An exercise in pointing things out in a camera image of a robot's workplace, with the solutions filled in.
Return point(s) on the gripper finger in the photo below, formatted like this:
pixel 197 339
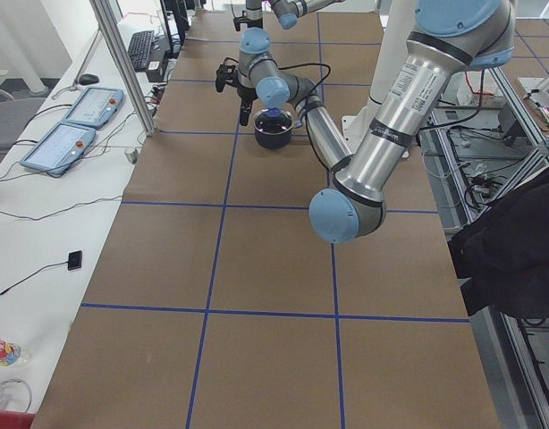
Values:
pixel 244 115

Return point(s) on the dark blue saucepan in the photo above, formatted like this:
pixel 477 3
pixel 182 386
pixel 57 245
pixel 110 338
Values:
pixel 274 141

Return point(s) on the glass pot lid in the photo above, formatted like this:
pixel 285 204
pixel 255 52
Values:
pixel 272 121

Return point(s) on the black keyboard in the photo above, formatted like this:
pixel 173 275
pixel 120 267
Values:
pixel 139 49

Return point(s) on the small metal cylinder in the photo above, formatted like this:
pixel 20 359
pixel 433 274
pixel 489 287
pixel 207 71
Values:
pixel 131 154

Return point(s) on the upper blue teach pendant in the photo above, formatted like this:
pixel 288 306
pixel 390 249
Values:
pixel 95 107

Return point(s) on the blue teach pendant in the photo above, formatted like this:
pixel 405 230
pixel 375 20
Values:
pixel 62 146
pixel 95 107

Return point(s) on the black computer mouse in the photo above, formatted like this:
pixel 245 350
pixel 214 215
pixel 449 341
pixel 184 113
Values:
pixel 88 79

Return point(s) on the lower blue teach pendant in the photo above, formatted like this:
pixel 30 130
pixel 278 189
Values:
pixel 62 146

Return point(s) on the brown paper table cover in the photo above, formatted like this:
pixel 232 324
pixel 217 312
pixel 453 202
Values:
pixel 214 304

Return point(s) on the small black square pad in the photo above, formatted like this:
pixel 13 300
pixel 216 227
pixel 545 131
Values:
pixel 74 261

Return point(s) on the grey office chair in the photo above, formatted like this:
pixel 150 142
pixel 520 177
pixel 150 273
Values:
pixel 14 116

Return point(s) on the red printed plastic bag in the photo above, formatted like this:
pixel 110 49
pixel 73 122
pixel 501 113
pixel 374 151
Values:
pixel 12 354

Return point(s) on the aluminium frame post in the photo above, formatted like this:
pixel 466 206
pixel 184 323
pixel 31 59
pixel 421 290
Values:
pixel 108 25

